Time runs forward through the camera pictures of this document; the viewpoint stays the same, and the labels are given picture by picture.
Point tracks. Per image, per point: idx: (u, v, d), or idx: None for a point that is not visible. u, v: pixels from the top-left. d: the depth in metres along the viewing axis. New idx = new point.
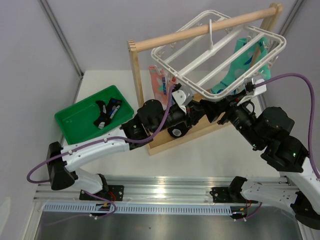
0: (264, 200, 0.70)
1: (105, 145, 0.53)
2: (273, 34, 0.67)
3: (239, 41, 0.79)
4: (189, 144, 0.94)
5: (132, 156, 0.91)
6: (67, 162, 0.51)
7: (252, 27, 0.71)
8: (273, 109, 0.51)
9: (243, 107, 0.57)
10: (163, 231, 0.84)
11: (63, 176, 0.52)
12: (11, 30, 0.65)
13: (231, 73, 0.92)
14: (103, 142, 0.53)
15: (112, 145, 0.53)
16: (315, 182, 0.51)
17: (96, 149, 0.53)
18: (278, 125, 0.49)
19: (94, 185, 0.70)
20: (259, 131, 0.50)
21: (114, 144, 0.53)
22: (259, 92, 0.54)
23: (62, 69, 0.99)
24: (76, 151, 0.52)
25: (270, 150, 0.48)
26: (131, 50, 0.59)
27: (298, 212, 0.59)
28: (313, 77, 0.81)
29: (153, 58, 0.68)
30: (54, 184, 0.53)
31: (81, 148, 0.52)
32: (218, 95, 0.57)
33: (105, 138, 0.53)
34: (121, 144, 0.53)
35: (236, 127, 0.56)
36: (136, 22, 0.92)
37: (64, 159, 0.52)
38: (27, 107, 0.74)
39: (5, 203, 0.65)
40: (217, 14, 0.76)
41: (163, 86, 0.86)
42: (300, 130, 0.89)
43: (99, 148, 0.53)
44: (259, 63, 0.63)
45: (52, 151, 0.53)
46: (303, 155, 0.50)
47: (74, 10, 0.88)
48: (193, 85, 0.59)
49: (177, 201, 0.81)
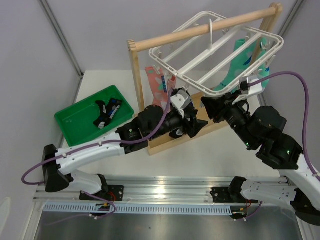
0: (266, 199, 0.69)
1: (100, 149, 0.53)
2: (270, 34, 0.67)
3: (237, 41, 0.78)
4: (189, 143, 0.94)
5: (133, 156, 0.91)
6: (61, 165, 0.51)
7: (249, 28, 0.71)
8: (266, 108, 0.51)
9: (239, 106, 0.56)
10: (163, 231, 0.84)
11: (57, 179, 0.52)
12: (11, 29, 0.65)
13: (230, 73, 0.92)
14: (98, 146, 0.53)
15: (107, 149, 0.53)
16: (311, 178, 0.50)
17: (91, 152, 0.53)
18: (271, 124, 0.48)
19: (93, 185, 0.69)
20: (252, 131, 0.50)
21: (109, 148, 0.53)
22: (254, 91, 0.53)
23: (62, 69, 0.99)
24: (71, 154, 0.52)
25: (265, 148, 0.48)
26: (131, 50, 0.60)
27: (298, 210, 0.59)
28: (313, 77, 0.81)
29: (151, 57, 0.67)
30: (48, 187, 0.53)
31: (76, 151, 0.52)
32: (219, 92, 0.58)
33: (101, 142, 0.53)
34: (116, 148, 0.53)
35: (231, 125, 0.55)
36: (136, 22, 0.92)
37: (59, 162, 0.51)
38: (27, 107, 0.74)
39: (5, 203, 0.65)
40: (213, 15, 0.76)
41: (163, 85, 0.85)
42: (299, 131, 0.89)
43: (94, 152, 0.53)
44: (258, 61, 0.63)
45: (47, 154, 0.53)
46: (298, 152, 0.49)
47: (74, 9, 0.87)
48: (194, 83, 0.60)
49: (177, 201, 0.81)
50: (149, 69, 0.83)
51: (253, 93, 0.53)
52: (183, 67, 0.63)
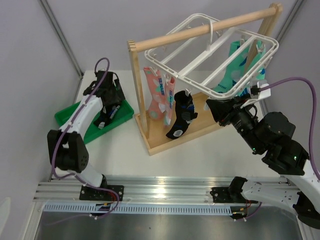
0: (264, 200, 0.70)
1: (89, 107, 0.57)
2: (265, 37, 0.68)
3: (233, 44, 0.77)
4: (189, 143, 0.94)
5: (133, 156, 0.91)
6: (76, 130, 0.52)
7: (243, 31, 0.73)
8: (274, 113, 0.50)
9: (247, 110, 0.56)
10: (163, 231, 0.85)
11: (82, 149, 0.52)
12: (11, 30, 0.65)
13: (227, 74, 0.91)
14: (85, 107, 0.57)
15: (92, 104, 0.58)
16: (316, 184, 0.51)
17: (84, 113, 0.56)
18: (280, 130, 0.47)
19: (97, 176, 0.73)
20: (260, 136, 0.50)
21: (93, 102, 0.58)
22: (263, 96, 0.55)
23: (61, 68, 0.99)
24: (74, 122, 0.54)
25: (272, 154, 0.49)
26: (131, 50, 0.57)
27: (300, 213, 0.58)
28: (313, 77, 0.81)
29: (148, 59, 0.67)
30: (78, 162, 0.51)
31: (75, 118, 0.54)
32: (225, 94, 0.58)
33: (84, 102, 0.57)
34: (97, 99, 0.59)
35: (237, 129, 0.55)
36: (136, 22, 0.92)
37: (71, 130, 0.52)
38: (26, 108, 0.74)
39: (5, 204, 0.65)
40: (206, 17, 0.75)
41: (161, 87, 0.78)
42: (300, 131, 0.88)
43: (87, 111, 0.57)
44: (257, 64, 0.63)
45: (54, 138, 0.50)
46: (303, 158, 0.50)
47: (74, 9, 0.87)
48: (197, 85, 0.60)
49: (177, 201, 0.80)
50: (147, 70, 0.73)
51: (263, 97, 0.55)
52: (183, 69, 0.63)
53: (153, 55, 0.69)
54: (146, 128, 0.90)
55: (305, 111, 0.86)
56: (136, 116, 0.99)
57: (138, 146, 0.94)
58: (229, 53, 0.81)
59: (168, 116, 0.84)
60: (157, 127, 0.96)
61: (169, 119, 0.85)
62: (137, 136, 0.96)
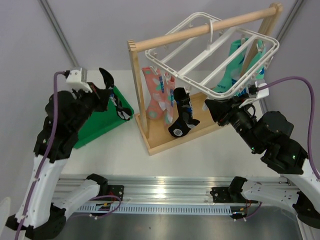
0: (264, 200, 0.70)
1: (42, 182, 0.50)
2: (265, 36, 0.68)
3: (232, 45, 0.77)
4: (189, 143, 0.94)
5: (133, 156, 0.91)
6: (32, 223, 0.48)
7: (244, 30, 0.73)
8: (272, 113, 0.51)
9: (245, 110, 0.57)
10: (163, 231, 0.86)
11: (52, 224, 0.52)
12: (11, 30, 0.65)
13: (227, 74, 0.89)
14: (38, 182, 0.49)
15: (47, 176, 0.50)
16: (315, 182, 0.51)
17: (39, 194, 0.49)
18: (278, 129, 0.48)
19: (91, 189, 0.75)
20: (259, 135, 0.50)
21: (47, 174, 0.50)
22: (262, 95, 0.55)
23: (61, 69, 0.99)
24: (28, 210, 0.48)
25: (270, 153, 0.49)
26: (131, 50, 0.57)
27: (300, 213, 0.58)
28: (313, 78, 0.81)
29: (148, 58, 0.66)
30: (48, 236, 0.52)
31: (28, 204, 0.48)
32: (224, 94, 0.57)
33: (35, 177, 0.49)
34: (52, 168, 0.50)
35: (236, 129, 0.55)
36: (136, 22, 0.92)
37: (27, 224, 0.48)
38: (27, 108, 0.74)
39: (4, 204, 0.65)
40: (207, 17, 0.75)
41: (161, 86, 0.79)
42: (301, 131, 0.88)
43: (43, 187, 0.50)
44: (257, 64, 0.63)
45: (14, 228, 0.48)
46: (303, 157, 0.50)
47: (74, 10, 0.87)
48: (196, 84, 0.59)
49: (177, 201, 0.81)
50: (146, 69, 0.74)
51: (261, 97, 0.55)
52: (182, 68, 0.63)
53: (153, 55, 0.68)
54: (146, 127, 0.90)
55: (305, 111, 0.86)
56: (136, 116, 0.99)
57: (137, 146, 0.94)
58: (229, 52, 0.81)
59: (169, 114, 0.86)
60: (157, 126, 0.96)
61: (170, 116, 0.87)
62: (136, 136, 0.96)
